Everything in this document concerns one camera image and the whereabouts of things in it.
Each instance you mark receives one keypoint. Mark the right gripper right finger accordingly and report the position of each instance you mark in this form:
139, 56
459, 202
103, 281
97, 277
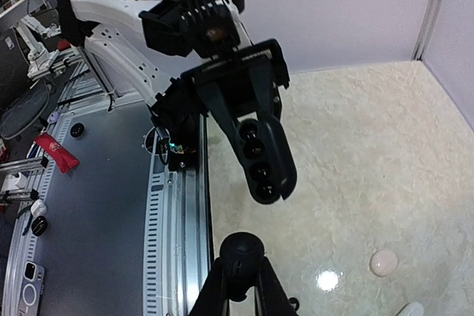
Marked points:
270, 298

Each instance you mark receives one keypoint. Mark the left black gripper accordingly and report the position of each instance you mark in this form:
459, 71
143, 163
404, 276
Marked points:
246, 82

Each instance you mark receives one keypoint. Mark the black earbud charging case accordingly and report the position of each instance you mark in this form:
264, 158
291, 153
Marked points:
265, 155

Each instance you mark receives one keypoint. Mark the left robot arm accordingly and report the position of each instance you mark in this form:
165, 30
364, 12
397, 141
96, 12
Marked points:
188, 59

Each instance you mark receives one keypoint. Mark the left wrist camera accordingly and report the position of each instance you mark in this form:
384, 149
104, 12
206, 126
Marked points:
209, 26

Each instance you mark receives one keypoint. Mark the round black floor cap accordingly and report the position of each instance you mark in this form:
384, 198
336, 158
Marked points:
77, 130

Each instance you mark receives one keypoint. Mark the red fabric pouch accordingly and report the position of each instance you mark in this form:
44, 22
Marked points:
63, 158

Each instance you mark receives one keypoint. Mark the smartphone on side table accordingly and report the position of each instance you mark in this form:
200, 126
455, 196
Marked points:
32, 288

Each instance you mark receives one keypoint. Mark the black earbud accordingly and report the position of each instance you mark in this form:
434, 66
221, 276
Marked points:
241, 254

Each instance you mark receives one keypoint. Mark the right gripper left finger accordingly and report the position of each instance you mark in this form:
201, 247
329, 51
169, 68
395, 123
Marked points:
213, 299

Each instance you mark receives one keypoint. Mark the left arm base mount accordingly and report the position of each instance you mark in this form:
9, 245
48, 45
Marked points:
178, 139

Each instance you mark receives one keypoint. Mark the white earbud charging case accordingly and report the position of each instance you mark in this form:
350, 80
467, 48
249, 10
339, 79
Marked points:
411, 309

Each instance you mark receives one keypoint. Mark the right aluminium frame post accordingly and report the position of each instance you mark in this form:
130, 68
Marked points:
426, 31

